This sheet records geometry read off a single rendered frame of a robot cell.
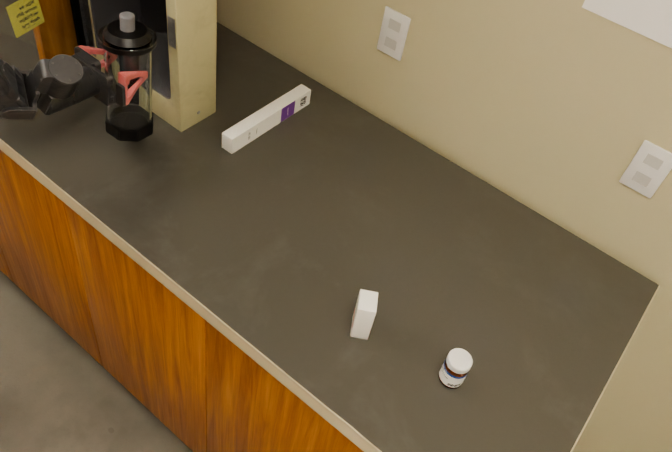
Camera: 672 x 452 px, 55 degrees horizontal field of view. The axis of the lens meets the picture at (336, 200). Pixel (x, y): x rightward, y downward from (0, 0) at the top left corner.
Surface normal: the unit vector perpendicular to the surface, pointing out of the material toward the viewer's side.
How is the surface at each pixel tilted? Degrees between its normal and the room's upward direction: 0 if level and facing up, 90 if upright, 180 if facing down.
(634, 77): 90
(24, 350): 0
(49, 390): 0
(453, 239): 0
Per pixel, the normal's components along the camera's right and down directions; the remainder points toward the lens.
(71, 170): 0.14, -0.69
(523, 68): -0.61, 0.50
